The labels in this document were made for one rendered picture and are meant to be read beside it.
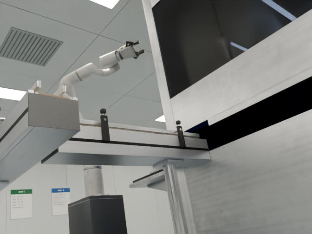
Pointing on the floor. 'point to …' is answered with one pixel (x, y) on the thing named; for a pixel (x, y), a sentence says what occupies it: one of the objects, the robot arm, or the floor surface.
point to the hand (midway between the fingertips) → (140, 47)
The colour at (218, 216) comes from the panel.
